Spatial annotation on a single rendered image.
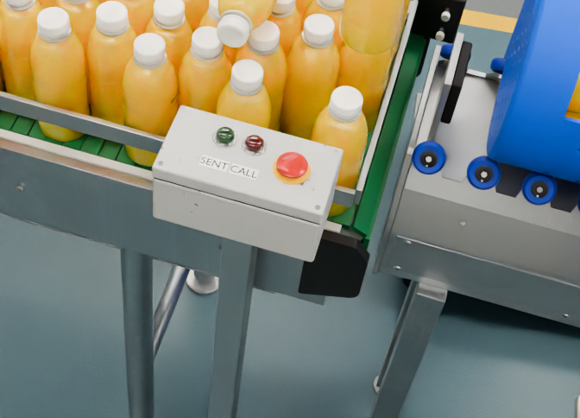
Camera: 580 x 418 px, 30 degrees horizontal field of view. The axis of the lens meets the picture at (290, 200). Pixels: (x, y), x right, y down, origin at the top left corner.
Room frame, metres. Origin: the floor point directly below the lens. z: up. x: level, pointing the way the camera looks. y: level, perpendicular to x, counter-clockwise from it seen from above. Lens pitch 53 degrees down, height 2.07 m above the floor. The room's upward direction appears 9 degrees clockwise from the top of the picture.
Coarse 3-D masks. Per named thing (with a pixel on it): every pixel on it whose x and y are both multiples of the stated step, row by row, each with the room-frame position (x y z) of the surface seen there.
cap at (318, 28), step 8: (312, 16) 1.01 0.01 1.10; (320, 16) 1.01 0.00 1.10; (328, 16) 1.01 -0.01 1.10; (304, 24) 1.00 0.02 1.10; (312, 24) 1.00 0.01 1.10; (320, 24) 1.00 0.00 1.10; (328, 24) 1.00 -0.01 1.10; (304, 32) 0.99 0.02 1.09; (312, 32) 0.98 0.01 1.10; (320, 32) 0.98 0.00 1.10; (328, 32) 0.99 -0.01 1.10; (312, 40) 0.98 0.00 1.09; (320, 40) 0.98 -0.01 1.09; (328, 40) 0.99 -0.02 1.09
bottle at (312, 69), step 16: (304, 48) 0.98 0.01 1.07; (320, 48) 0.98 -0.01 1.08; (336, 48) 1.00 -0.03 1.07; (288, 64) 0.98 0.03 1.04; (304, 64) 0.97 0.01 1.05; (320, 64) 0.97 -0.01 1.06; (336, 64) 0.99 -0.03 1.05; (288, 80) 0.98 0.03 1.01; (304, 80) 0.97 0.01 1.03; (320, 80) 0.97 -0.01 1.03; (336, 80) 0.99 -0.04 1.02; (288, 96) 0.98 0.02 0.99; (304, 96) 0.97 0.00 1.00; (320, 96) 0.97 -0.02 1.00; (288, 112) 0.97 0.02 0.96; (304, 112) 0.96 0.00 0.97; (288, 128) 0.97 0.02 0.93; (304, 128) 0.97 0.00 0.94
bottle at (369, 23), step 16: (352, 0) 0.93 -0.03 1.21; (368, 0) 0.92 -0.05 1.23; (384, 0) 0.92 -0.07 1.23; (400, 0) 0.93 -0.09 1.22; (352, 16) 0.93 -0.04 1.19; (368, 16) 0.92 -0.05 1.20; (384, 16) 0.92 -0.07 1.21; (400, 16) 0.94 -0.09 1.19; (352, 32) 0.92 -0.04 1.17; (368, 32) 0.92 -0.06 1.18; (384, 32) 0.92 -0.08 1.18; (352, 48) 0.92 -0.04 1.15; (368, 48) 0.92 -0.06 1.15; (384, 48) 0.93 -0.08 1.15
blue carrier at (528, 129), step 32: (544, 0) 0.97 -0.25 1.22; (576, 0) 0.97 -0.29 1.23; (544, 32) 0.94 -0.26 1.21; (576, 32) 0.94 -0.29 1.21; (512, 64) 1.01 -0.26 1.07; (544, 64) 0.91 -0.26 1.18; (576, 64) 0.91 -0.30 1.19; (512, 96) 0.89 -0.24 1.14; (544, 96) 0.89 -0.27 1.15; (512, 128) 0.88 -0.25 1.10; (544, 128) 0.87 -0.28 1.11; (576, 128) 0.87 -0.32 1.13; (512, 160) 0.89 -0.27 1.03; (544, 160) 0.87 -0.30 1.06; (576, 160) 0.87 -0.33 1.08
